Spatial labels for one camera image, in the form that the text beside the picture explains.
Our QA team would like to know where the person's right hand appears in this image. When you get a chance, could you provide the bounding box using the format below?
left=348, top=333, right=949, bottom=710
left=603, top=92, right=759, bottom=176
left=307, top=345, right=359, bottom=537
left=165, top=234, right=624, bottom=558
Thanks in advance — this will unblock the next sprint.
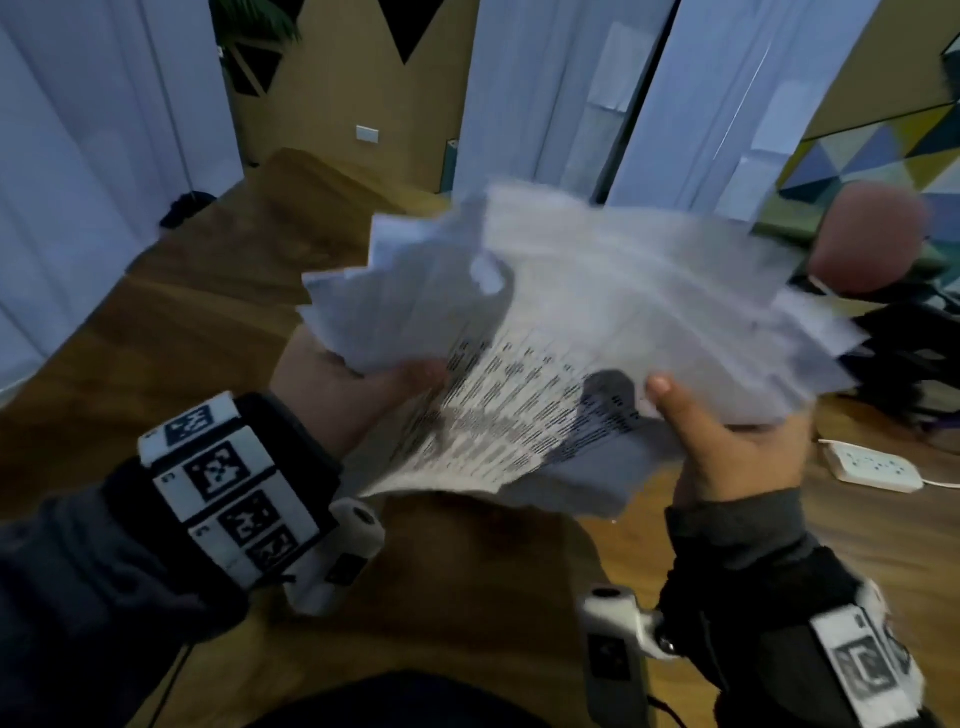
left=644, top=374, right=815, bottom=508

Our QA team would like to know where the person's left hand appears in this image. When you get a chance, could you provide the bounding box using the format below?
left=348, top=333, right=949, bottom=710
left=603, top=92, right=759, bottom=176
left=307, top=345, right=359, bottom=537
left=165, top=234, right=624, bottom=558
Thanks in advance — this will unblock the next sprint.
left=268, top=326, right=451, bottom=459

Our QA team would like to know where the pile of printed white papers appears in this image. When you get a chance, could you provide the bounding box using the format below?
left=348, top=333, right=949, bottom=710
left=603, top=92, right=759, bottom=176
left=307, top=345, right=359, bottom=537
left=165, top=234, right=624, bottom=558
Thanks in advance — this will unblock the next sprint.
left=298, top=178, right=868, bottom=519

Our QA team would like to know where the person's right forearm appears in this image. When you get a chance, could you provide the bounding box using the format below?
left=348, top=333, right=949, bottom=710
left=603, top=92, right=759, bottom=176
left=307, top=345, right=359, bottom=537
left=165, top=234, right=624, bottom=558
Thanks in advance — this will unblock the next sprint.
left=656, top=487, right=946, bottom=728

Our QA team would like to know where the person's left forearm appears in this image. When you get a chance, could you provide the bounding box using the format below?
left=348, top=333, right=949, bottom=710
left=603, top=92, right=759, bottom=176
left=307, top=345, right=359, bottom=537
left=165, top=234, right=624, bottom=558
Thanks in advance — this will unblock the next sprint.
left=0, top=389, right=346, bottom=728

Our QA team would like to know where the person's dark clothed torso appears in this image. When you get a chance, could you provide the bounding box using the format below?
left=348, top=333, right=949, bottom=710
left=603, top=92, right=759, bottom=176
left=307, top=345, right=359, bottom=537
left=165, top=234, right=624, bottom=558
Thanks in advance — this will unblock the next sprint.
left=247, top=671, right=556, bottom=728

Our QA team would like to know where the white marker wristband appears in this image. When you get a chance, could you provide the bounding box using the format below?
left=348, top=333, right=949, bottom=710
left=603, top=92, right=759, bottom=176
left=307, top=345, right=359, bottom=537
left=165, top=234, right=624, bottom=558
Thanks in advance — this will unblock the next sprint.
left=809, top=581, right=928, bottom=706
left=138, top=391, right=339, bottom=590

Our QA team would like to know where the white power strip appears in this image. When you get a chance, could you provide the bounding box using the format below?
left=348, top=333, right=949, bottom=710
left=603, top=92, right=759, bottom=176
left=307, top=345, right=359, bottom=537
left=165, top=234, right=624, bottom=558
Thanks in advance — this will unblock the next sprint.
left=821, top=439, right=925, bottom=495

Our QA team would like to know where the black floor object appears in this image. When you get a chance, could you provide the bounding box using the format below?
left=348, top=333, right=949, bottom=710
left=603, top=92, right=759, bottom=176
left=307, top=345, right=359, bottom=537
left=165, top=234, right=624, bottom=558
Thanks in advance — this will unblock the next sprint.
left=158, top=191, right=219, bottom=230

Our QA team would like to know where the colourful triangle patterned panel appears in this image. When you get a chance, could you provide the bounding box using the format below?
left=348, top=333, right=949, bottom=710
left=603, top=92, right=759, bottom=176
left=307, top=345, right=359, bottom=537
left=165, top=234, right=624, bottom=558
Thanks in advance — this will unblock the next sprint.
left=776, top=104, right=960, bottom=249

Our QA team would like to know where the white curtain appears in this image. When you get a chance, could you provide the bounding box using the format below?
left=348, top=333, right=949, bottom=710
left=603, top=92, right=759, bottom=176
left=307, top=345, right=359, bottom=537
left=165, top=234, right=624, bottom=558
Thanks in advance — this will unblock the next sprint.
left=605, top=0, right=883, bottom=223
left=453, top=0, right=676, bottom=204
left=0, top=0, right=245, bottom=406

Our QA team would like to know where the green potted plant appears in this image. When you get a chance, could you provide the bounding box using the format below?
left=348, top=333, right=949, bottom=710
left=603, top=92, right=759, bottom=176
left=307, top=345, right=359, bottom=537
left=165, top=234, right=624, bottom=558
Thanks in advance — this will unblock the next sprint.
left=213, top=0, right=301, bottom=50

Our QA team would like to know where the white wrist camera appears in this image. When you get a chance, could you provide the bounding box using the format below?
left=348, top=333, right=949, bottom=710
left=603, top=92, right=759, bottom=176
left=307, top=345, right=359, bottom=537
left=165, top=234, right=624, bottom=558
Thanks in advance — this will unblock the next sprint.
left=283, top=498, right=386, bottom=618
left=577, top=586, right=680, bottom=728

